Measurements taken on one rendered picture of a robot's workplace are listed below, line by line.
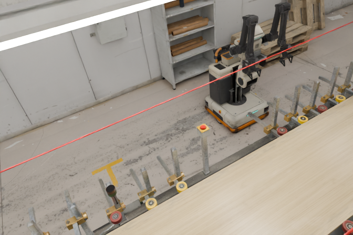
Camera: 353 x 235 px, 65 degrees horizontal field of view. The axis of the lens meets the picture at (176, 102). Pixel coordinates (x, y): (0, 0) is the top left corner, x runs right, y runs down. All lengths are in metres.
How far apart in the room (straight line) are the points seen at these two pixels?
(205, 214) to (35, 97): 3.20
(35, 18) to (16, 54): 3.26
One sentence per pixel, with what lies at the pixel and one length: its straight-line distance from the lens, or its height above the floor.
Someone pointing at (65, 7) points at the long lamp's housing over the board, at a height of 2.37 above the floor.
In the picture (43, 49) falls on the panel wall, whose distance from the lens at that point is 4.18.
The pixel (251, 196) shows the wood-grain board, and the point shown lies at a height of 0.90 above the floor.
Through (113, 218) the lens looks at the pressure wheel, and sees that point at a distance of 2.07.
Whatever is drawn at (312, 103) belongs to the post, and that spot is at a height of 0.87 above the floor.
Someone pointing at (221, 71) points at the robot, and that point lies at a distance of 3.46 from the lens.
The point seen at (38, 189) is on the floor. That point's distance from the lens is 3.81.
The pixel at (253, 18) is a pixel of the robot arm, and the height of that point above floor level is 1.61.
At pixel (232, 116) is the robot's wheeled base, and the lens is 3.58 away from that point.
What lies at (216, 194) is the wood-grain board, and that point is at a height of 0.90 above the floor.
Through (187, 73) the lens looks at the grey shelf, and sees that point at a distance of 4.75.
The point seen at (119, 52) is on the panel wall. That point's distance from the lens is 4.43.
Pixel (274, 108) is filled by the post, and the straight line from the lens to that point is 2.51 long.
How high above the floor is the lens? 2.61
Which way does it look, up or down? 37 degrees down
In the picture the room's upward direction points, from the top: 8 degrees counter-clockwise
